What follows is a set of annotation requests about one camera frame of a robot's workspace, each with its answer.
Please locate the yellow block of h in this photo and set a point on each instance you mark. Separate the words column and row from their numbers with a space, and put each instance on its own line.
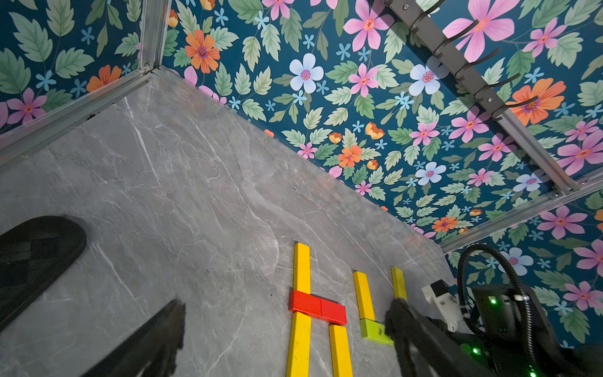
column 302, row 268

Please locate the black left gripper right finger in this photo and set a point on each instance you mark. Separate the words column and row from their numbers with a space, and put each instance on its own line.
column 421, row 346

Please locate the lime green block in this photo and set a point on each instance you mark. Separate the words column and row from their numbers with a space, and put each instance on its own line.
column 375, row 332

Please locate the aluminium corner frame post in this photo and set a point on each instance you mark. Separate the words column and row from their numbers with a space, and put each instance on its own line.
column 154, row 27

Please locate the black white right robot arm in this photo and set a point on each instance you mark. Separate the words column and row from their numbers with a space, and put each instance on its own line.
column 505, row 329

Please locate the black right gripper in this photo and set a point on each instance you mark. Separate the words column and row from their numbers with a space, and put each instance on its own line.
column 500, row 357

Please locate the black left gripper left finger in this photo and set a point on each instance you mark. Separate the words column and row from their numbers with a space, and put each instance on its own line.
column 151, row 350

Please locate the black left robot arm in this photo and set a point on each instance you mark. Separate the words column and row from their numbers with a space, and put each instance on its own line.
column 37, row 252

